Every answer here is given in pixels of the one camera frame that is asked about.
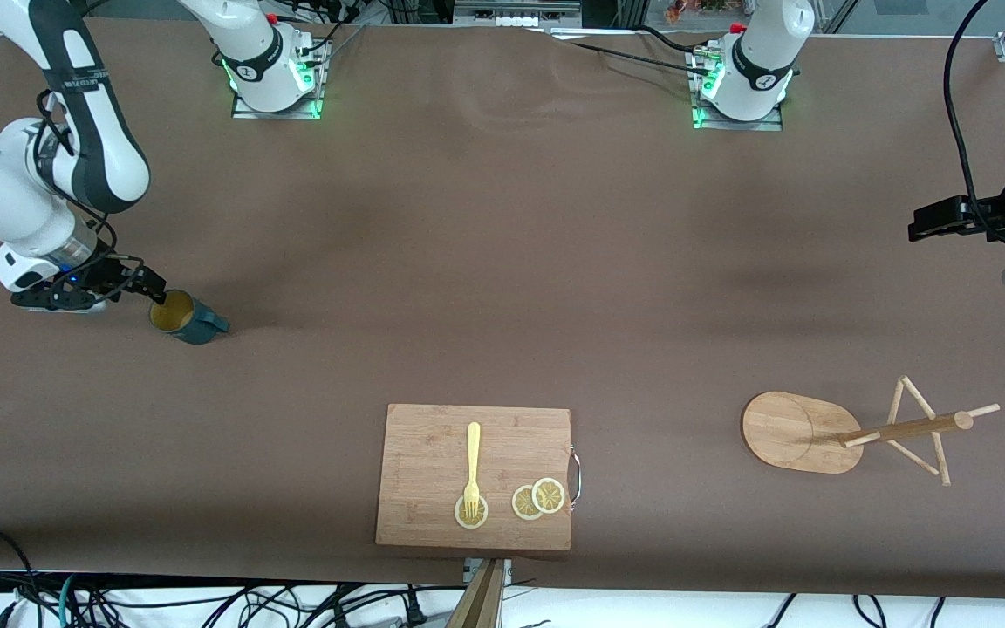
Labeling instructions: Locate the dark teal ribbed mug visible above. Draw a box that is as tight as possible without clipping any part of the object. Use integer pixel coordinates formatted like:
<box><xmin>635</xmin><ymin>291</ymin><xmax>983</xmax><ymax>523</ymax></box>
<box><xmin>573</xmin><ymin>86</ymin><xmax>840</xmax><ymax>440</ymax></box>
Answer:
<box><xmin>148</xmin><ymin>290</ymin><xmax>231</xmax><ymax>345</ymax></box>

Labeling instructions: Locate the wooden cup rack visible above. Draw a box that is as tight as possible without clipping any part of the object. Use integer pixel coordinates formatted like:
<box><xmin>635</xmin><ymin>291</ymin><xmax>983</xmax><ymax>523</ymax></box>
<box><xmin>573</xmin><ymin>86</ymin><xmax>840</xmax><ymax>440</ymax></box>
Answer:
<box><xmin>742</xmin><ymin>376</ymin><xmax>1001</xmax><ymax>487</ymax></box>

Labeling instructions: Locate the bamboo cutting board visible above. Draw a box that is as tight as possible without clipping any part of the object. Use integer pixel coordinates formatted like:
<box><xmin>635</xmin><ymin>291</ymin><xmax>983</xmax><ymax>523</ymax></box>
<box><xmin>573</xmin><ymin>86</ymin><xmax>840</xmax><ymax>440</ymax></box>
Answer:
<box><xmin>375</xmin><ymin>403</ymin><xmax>573</xmax><ymax>551</ymax></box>

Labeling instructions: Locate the brown table cover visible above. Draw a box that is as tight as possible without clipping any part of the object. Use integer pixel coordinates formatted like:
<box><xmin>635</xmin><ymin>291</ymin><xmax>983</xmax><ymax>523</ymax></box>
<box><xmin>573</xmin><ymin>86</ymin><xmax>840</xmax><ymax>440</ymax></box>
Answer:
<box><xmin>0</xmin><ymin>16</ymin><xmax>1005</xmax><ymax>603</ymax></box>

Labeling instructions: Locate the yellow plastic fork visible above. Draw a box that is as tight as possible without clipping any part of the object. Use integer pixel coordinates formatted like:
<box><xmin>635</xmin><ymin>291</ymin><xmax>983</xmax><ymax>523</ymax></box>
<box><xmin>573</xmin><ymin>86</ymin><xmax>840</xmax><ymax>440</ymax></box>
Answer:
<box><xmin>463</xmin><ymin>422</ymin><xmax>482</xmax><ymax>517</ymax></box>

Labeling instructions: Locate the grey power strip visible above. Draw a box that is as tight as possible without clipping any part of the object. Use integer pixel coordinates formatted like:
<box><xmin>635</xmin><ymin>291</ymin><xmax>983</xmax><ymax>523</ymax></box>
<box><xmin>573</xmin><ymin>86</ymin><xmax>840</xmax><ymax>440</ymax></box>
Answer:
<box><xmin>453</xmin><ymin>0</ymin><xmax>584</xmax><ymax>28</ymax></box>

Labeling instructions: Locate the wooden stick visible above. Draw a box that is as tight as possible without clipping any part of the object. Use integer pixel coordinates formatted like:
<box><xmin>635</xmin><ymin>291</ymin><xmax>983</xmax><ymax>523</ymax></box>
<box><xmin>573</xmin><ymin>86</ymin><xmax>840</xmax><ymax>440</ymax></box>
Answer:
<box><xmin>445</xmin><ymin>558</ymin><xmax>504</xmax><ymax>628</ymax></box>

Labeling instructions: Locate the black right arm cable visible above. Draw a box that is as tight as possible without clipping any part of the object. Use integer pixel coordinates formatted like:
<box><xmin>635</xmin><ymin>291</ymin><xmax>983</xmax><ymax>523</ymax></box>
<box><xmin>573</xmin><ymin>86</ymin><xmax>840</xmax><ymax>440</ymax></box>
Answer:
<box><xmin>35</xmin><ymin>92</ymin><xmax>121</xmax><ymax>263</ymax></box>

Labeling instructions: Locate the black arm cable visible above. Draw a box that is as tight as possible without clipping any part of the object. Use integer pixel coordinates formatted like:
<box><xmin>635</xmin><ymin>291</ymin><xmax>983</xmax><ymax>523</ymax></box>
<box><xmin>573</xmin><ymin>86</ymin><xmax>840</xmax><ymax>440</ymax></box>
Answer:
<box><xmin>943</xmin><ymin>0</ymin><xmax>1005</xmax><ymax>247</ymax></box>
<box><xmin>35</xmin><ymin>92</ymin><xmax>121</xmax><ymax>263</ymax></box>

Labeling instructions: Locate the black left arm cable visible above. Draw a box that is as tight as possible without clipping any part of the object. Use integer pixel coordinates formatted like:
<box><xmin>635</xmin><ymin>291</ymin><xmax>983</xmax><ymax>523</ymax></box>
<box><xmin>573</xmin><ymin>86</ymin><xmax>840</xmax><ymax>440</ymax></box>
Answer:
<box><xmin>943</xmin><ymin>0</ymin><xmax>1005</xmax><ymax>247</ymax></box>

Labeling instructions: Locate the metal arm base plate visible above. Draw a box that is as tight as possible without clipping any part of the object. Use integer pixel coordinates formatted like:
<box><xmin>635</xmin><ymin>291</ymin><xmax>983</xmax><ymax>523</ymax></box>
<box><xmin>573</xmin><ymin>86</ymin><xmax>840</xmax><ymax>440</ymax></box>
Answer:
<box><xmin>690</xmin><ymin>48</ymin><xmax>785</xmax><ymax>133</ymax></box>
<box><xmin>230</xmin><ymin>37</ymin><xmax>331</xmax><ymax>121</ymax></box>

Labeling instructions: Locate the teal cable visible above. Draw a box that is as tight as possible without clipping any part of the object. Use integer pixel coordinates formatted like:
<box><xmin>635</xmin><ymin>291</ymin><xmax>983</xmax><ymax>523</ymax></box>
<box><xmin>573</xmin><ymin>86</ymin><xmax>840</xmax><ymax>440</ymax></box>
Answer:
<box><xmin>56</xmin><ymin>573</ymin><xmax>81</xmax><ymax>628</ymax></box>

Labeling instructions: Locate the black cable across table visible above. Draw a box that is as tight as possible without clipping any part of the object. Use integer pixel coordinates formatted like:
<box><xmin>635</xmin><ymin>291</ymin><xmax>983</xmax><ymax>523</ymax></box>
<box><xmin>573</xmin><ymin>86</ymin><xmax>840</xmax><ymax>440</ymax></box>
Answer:
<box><xmin>550</xmin><ymin>24</ymin><xmax>723</xmax><ymax>81</ymax></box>

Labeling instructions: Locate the small metal bracket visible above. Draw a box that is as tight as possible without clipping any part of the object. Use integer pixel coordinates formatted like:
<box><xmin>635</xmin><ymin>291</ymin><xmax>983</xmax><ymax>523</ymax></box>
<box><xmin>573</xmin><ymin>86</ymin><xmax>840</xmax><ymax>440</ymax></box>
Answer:
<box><xmin>462</xmin><ymin>558</ymin><xmax>514</xmax><ymax>585</ymax></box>

